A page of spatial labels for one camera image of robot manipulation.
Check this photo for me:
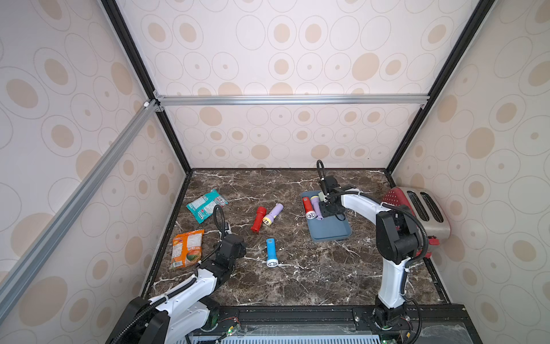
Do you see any black frame post right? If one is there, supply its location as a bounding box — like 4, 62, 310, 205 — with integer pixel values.
385, 0, 496, 178

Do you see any teal snack packet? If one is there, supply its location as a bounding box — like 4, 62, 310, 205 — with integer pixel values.
186, 189, 229, 224

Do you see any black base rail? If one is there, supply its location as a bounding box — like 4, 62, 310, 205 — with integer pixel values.
112, 304, 482, 344

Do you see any orange snack packet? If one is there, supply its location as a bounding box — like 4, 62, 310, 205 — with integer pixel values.
170, 230, 204, 269

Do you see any silver aluminium rail back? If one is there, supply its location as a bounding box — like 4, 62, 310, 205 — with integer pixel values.
158, 93, 430, 106

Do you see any blue flashlight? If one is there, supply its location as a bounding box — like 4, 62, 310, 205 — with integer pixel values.
266, 238, 279, 268

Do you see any purple flashlight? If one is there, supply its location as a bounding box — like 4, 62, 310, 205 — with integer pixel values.
263, 204, 284, 226
310, 196, 324, 220

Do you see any red flashlight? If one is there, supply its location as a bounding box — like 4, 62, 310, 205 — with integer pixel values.
251, 206, 266, 233
302, 196, 317, 220

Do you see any blue plastic storage box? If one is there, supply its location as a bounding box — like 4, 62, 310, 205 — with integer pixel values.
301, 190, 352, 243

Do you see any black frame post left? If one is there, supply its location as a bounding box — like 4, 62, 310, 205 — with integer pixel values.
100, 0, 193, 173

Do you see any black frame post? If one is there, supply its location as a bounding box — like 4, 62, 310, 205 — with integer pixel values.
100, 0, 193, 173
385, 0, 496, 178

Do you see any silver aluminium rail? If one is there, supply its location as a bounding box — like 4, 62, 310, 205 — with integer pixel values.
158, 93, 430, 106
1, 99, 160, 321

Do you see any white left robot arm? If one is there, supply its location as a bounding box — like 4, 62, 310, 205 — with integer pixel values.
106, 234, 246, 343

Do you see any red polka dot toaster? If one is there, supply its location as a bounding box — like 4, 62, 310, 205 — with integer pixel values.
382, 186, 451, 258

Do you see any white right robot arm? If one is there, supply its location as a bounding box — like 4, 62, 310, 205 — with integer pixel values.
319, 174, 428, 328

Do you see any silver aluminium rail left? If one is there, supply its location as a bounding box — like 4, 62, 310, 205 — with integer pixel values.
1, 99, 160, 321

